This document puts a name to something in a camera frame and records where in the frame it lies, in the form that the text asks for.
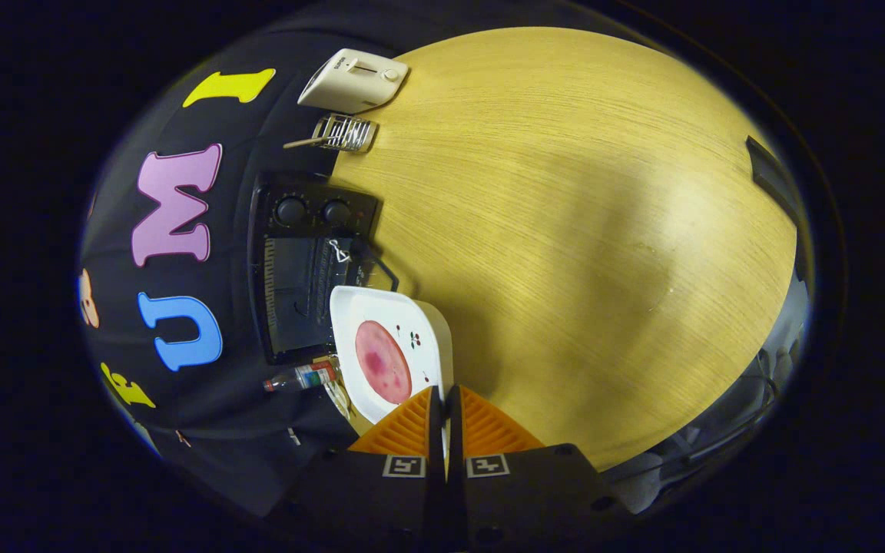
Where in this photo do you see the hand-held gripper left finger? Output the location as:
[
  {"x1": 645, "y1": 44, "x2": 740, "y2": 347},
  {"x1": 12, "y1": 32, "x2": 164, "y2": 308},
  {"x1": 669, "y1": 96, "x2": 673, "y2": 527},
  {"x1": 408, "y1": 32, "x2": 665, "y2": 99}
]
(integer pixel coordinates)
[{"x1": 270, "y1": 386, "x2": 447, "y2": 553}]

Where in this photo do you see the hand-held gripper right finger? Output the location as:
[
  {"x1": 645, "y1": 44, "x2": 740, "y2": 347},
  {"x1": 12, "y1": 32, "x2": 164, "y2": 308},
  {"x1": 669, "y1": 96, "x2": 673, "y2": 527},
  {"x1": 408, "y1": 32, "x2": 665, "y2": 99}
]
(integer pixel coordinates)
[{"x1": 446, "y1": 384, "x2": 635, "y2": 553}]

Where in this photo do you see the white square plate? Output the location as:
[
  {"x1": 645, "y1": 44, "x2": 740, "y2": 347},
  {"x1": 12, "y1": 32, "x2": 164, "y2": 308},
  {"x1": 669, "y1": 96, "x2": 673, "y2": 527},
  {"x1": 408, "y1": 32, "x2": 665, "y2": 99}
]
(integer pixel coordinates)
[{"x1": 330, "y1": 286, "x2": 455, "y2": 427}]

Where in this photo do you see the pink ham slice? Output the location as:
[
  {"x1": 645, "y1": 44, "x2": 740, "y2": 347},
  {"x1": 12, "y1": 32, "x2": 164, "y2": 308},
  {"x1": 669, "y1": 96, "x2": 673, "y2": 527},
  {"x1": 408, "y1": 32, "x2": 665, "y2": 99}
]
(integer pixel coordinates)
[{"x1": 355, "y1": 320, "x2": 413, "y2": 406}]

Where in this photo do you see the black toaster oven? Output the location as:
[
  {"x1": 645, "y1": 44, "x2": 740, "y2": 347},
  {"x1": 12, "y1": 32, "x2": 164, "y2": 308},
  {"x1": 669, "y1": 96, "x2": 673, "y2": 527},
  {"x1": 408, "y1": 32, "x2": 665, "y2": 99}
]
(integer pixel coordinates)
[{"x1": 247, "y1": 171, "x2": 401, "y2": 366}]

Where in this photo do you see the white toaster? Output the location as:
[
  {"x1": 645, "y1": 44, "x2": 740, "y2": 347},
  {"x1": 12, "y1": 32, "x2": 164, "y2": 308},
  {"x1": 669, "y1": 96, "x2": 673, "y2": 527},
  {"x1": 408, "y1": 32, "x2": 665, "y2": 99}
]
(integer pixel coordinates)
[{"x1": 297, "y1": 48, "x2": 410, "y2": 114}]

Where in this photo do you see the white divided snack tray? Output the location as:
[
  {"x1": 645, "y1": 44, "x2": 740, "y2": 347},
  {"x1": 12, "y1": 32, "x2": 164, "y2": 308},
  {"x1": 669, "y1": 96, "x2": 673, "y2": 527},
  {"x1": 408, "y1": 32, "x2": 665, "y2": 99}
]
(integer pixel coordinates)
[{"x1": 323, "y1": 376, "x2": 355, "y2": 419}]

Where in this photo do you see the clear plastic water bottle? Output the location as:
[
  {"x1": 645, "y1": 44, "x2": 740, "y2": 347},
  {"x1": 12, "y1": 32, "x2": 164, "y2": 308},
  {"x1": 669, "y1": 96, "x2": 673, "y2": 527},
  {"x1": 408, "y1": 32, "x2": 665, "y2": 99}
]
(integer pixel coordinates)
[{"x1": 262, "y1": 361, "x2": 338, "y2": 393}]

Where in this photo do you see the black backdrop cloth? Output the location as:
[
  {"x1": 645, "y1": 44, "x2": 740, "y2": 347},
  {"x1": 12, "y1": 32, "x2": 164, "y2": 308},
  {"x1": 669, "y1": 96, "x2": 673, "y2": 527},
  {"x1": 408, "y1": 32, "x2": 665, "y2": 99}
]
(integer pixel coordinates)
[{"x1": 78, "y1": 0, "x2": 413, "y2": 515}]

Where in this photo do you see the glass jar with wooden stick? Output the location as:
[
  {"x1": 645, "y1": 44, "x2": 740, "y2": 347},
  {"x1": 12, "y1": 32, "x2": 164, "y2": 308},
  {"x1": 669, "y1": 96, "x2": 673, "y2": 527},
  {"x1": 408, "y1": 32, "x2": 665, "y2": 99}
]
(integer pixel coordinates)
[{"x1": 283, "y1": 114, "x2": 379, "y2": 154}]

